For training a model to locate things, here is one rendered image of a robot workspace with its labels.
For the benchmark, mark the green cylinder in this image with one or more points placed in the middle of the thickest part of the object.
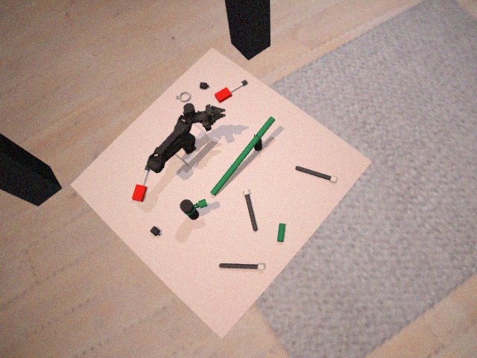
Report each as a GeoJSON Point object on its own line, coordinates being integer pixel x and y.
{"type": "Point", "coordinates": [281, 232]}

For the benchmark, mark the green cylindrical pipe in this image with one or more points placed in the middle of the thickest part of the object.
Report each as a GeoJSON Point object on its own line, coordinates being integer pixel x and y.
{"type": "Point", "coordinates": [242, 156]}

